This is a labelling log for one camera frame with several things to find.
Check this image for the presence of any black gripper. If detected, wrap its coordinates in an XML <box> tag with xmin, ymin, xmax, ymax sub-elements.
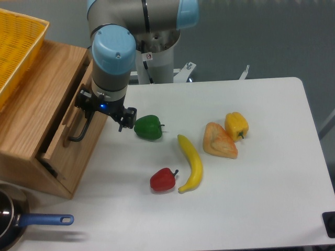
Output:
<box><xmin>74</xmin><ymin>83</ymin><xmax>137</xmax><ymax>132</ymax></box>

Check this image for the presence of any black metal drawer handle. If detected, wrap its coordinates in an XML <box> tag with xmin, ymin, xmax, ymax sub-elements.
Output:
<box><xmin>68</xmin><ymin>112</ymin><xmax>94</xmax><ymax>142</ymax></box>

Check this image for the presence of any wooden top drawer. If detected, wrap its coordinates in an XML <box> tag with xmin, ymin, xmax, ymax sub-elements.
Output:
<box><xmin>36</xmin><ymin>62</ymin><xmax>109</xmax><ymax>196</ymax></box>

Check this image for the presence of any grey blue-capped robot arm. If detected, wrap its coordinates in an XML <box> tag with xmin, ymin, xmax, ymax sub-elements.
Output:
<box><xmin>75</xmin><ymin>1</ymin><xmax>199</xmax><ymax>128</ymax></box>

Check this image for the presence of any wooden drawer cabinet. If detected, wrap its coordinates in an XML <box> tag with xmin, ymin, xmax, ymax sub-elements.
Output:
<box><xmin>1</xmin><ymin>41</ymin><xmax>107</xmax><ymax>199</ymax></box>

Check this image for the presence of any green bell pepper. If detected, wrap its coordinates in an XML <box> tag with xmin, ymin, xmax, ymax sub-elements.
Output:
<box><xmin>134</xmin><ymin>115</ymin><xmax>164</xmax><ymax>141</ymax></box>

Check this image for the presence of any red bell pepper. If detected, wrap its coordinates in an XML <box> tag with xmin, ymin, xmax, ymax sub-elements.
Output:
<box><xmin>150</xmin><ymin>168</ymin><xmax>178</xmax><ymax>192</ymax></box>

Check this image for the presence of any yellow banana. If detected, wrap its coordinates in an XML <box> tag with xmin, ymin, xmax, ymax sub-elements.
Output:
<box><xmin>177</xmin><ymin>134</ymin><xmax>203</xmax><ymax>193</ymax></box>

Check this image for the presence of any toy bread pastry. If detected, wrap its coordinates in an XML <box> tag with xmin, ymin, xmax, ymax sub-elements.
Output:
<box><xmin>203</xmin><ymin>122</ymin><xmax>238</xmax><ymax>159</ymax></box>

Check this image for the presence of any yellow bell pepper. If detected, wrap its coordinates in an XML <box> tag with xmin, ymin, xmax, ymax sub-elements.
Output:
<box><xmin>225</xmin><ymin>112</ymin><xmax>249</xmax><ymax>142</ymax></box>

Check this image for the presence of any yellow plastic basket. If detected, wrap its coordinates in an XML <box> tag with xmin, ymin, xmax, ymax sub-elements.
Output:
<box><xmin>1</xmin><ymin>9</ymin><xmax>50</xmax><ymax>108</ymax></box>

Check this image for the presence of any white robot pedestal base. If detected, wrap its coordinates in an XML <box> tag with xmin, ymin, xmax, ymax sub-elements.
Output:
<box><xmin>128</xmin><ymin>28</ymin><xmax>251</xmax><ymax>85</ymax></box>

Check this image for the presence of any blue-handled frying pan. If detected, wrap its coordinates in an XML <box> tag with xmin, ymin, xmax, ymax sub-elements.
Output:
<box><xmin>1</xmin><ymin>184</ymin><xmax>74</xmax><ymax>250</ymax></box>

